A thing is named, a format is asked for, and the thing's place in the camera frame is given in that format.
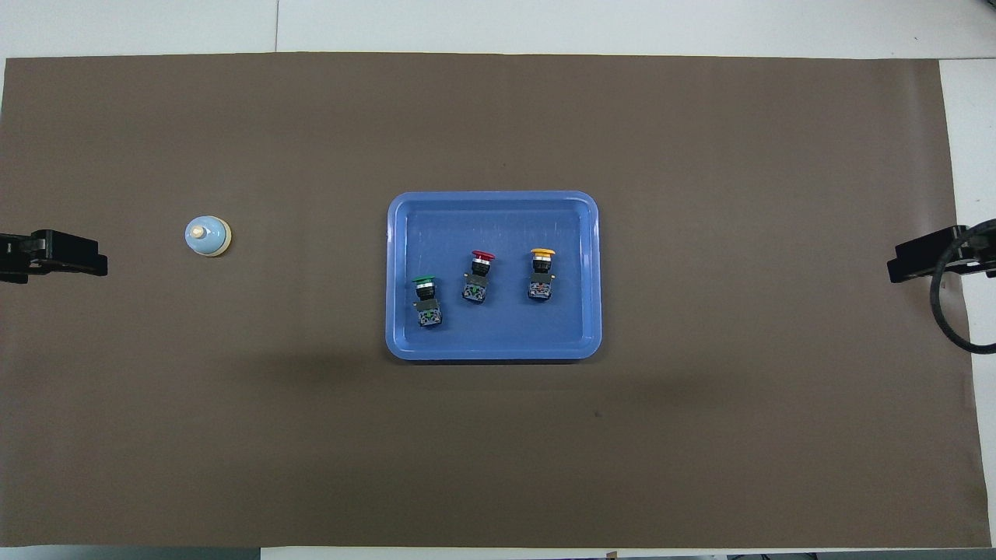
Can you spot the brown table mat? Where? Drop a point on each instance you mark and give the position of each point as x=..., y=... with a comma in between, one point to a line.
x=233, y=435

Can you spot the red push button switch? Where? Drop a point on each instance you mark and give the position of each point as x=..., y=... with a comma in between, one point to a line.
x=476, y=281

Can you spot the yellow push button switch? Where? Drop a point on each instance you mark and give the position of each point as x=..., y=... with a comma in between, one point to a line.
x=541, y=280

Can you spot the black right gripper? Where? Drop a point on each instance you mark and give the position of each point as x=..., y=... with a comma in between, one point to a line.
x=926, y=257

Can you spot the light blue call bell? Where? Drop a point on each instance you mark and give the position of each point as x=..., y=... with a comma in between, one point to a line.
x=206, y=236

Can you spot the green push button switch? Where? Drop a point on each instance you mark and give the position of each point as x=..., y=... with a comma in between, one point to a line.
x=428, y=307

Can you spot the blue plastic tray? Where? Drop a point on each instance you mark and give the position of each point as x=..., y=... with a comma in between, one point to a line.
x=545, y=334

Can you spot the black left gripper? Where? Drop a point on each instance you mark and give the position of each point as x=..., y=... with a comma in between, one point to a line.
x=62, y=253

